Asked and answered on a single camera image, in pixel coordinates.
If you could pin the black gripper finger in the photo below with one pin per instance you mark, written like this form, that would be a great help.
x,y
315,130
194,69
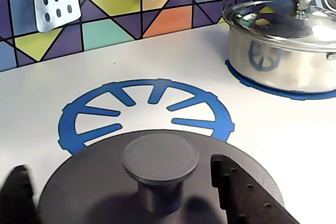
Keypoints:
x,y
249,203
18,197

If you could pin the dark gray pot lid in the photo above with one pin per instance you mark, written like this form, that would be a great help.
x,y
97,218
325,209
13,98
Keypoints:
x,y
162,153

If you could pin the blue burner print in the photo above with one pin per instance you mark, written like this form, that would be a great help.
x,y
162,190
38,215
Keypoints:
x,y
68,119
302,97

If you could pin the shiny steel pot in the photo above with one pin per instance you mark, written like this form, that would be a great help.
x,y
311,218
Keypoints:
x,y
288,69

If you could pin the blue wooden toy kitchen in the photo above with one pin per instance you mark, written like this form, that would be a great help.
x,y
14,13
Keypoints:
x,y
183,58

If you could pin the silver toy pot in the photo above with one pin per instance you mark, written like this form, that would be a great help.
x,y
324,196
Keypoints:
x,y
275,24

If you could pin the colourful geometric backsplash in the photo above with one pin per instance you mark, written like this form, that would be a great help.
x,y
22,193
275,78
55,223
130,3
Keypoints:
x,y
105,35

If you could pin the steel slotted spatula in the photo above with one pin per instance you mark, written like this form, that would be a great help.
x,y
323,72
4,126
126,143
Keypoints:
x,y
51,6

